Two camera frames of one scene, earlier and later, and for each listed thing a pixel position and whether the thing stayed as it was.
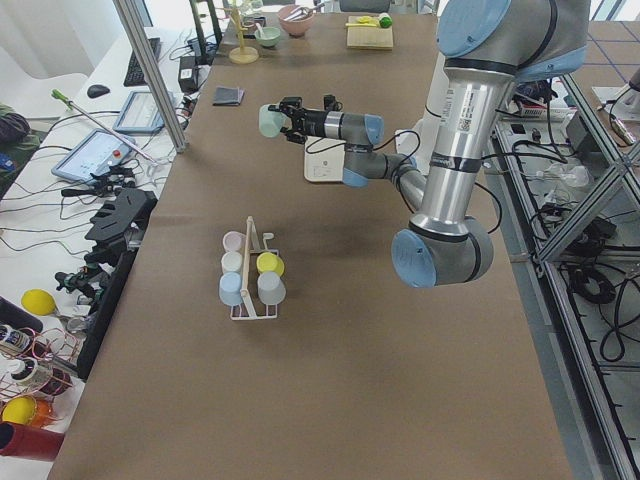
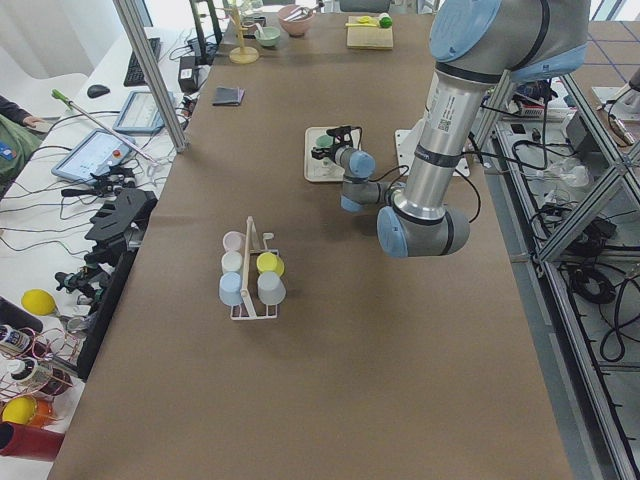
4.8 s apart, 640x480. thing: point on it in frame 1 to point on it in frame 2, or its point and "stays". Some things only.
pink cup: [234, 241] stays
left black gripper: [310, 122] to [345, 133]
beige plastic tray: [324, 159] stays
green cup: [270, 122] to [324, 141]
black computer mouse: [97, 90] stays
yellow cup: [269, 261] stays
